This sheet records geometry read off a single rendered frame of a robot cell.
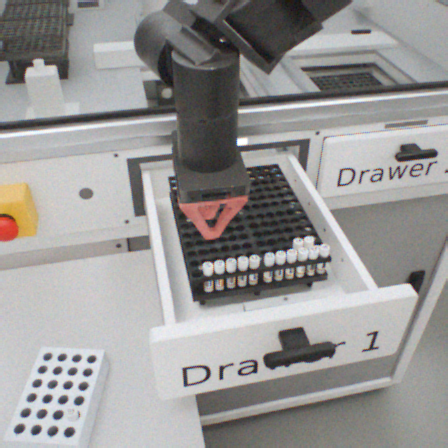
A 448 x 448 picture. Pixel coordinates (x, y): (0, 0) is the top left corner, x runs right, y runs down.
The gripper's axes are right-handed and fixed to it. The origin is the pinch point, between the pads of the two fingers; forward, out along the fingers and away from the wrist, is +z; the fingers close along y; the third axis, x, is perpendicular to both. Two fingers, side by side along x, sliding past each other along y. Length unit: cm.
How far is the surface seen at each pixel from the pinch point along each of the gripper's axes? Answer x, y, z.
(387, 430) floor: -51, 9, 98
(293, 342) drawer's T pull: -6.5, -13.2, 5.3
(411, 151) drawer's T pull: -35.9, 19.3, 7.7
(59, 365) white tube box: 19.8, -4.8, 17.0
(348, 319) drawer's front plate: -13.3, -11.1, 6.0
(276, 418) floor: -21, 18, 99
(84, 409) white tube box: 16.4, -11.2, 16.6
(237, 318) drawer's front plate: -1.3, -10.5, 3.7
